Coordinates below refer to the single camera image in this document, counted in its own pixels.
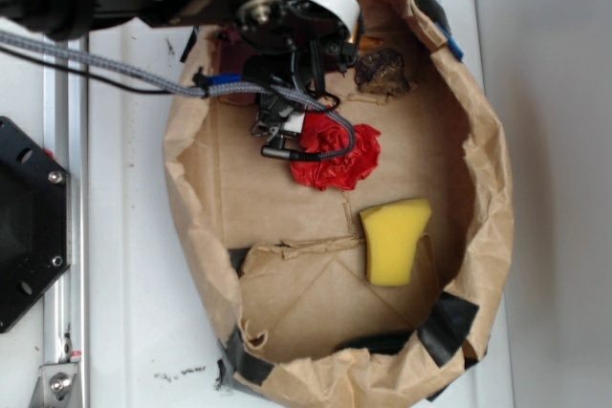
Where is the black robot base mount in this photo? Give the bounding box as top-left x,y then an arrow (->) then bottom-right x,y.
1,117 -> 69,333

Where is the dark brown rock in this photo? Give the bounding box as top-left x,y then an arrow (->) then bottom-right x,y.
355,48 -> 410,96

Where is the brown paper bag tray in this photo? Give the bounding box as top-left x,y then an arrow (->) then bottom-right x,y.
164,0 -> 514,407

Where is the grey braided cable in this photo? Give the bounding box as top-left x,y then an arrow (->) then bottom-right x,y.
0,29 -> 358,163

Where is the brown spiral conch shell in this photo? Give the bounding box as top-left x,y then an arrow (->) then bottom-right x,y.
359,36 -> 384,52

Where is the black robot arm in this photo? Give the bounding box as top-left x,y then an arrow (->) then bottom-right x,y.
1,0 -> 361,131

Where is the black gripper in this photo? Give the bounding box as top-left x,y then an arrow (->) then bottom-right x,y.
238,0 -> 363,141

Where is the crumpled red paper ball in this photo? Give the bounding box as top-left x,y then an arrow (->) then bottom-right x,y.
290,114 -> 382,191

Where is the aluminium extrusion rail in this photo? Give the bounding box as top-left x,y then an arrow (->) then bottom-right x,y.
31,54 -> 89,407

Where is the yellow sponge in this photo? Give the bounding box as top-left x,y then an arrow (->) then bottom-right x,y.
360,199 -> 431,287

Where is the metal corner bracket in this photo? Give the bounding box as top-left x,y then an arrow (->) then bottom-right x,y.
29,362 -> 81,408

